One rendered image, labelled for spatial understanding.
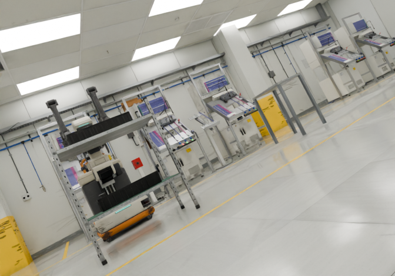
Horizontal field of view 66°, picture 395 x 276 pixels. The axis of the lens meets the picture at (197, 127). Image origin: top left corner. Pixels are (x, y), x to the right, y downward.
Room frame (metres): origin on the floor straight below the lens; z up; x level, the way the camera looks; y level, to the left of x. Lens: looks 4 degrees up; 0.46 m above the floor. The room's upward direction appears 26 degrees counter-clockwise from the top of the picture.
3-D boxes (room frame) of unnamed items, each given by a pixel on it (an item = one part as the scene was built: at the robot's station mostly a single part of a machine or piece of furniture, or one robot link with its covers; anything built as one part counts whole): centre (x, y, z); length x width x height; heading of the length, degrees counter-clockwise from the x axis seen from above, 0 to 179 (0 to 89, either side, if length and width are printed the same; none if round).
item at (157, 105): (5.56, 0.58, 1.52); 0.51 x 0.13 x 0.27; 116
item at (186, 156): (5.65, 0.69, 0.31); 0.70 x 0.65 x 0.62; 116
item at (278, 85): (4.55, -1.32, 0.40); 0.70 x 0.45 x 0.80; 23
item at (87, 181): (3.74, 1.32, 0.59); 0.55 x 0.34 x 0.83; 117
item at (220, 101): (6.12, -0.71, 0.65); 1.01 x 0.73 x 1.29; 26
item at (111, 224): (3.66, 1.27, 0.16); 0.67 x 0.64 x 0.25; 27
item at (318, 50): (7.82, -3.81, 0.95); 1.36 x 0.82 x 1.90; 26
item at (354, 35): (8.44, -5.13, 0.95); 1.36 x 0.82 x 1.90; 26
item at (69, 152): (2.74, 0.79, 0.55); 0.91 x 0.46 x 1.10; 116
